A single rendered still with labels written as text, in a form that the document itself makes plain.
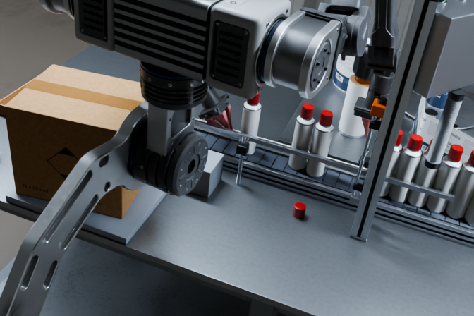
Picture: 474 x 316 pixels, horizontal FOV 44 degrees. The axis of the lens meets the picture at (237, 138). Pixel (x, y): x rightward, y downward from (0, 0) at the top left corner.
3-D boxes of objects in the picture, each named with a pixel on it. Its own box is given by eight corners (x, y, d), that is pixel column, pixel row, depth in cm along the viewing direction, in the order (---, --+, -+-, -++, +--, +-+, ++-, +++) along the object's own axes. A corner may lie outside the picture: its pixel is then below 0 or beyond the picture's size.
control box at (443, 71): (474, 84, 138) (502, 7, 127) (426, 99, 129) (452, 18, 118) (439, 66, 144) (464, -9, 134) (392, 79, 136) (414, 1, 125)
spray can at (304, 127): (307, 163, 175) (319, 104, 163) (302, 173, 171) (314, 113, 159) (290, 159, 176) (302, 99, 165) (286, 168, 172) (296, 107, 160)
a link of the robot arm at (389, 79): (371, 70, 154) (392, 76, 152) (379, 61, 159) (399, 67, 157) (365, 92, 158) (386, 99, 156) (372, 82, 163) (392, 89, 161)
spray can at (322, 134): (325, 170, 173) (338, 111, 161) (320, 180, 169) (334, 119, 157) (307, 165, 174) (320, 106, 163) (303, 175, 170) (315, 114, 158)
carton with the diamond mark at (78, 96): (154, 166, 171) (156, 85, 156) (123, 219, 151) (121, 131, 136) (58, 144, 175) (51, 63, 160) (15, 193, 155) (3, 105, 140)
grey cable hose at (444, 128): (439, 163, 147) (465, 89, 135) (438, 171, 144) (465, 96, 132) (424, 159, 148) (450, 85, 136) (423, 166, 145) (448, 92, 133)
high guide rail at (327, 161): (453, 199, 156) (454, 195, 155) (452, 202, 155) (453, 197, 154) (99, 94, 183) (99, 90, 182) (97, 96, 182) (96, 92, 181)
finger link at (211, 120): (243, 122, 177) (228, 96, 174) (235, 133, 171) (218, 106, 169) (226, 128, 181) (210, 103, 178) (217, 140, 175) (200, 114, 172)
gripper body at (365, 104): (357, 101, 166) (363, 78, 162) (393, 111, 164) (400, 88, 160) (352, 112, 161) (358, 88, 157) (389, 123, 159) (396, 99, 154)
